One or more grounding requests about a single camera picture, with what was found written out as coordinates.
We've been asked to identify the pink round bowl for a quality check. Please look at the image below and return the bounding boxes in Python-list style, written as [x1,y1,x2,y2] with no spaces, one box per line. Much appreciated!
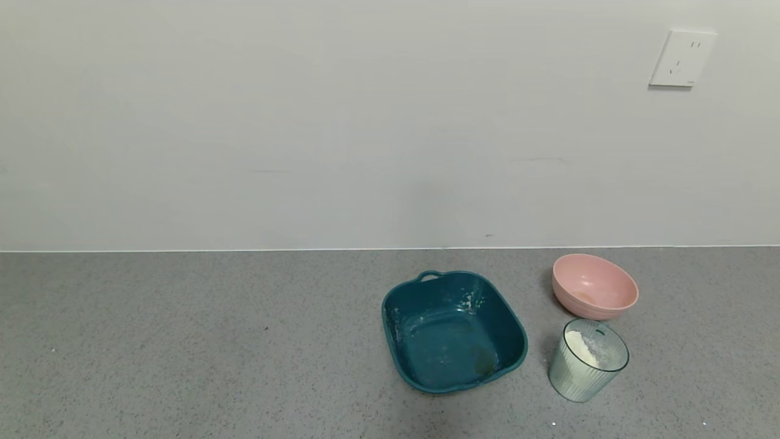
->
[552,254,639,321]

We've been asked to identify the clear ribbed plastic cup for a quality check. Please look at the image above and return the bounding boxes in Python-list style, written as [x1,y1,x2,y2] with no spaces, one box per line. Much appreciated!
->
[548,318,629,403]

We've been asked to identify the teal square plastic basin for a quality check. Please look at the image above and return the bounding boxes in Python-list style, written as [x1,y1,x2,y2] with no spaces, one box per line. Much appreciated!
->
[382,270,528,395]

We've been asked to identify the white wall socket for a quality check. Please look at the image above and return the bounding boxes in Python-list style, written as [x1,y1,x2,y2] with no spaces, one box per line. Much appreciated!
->
[649,30,718,88]

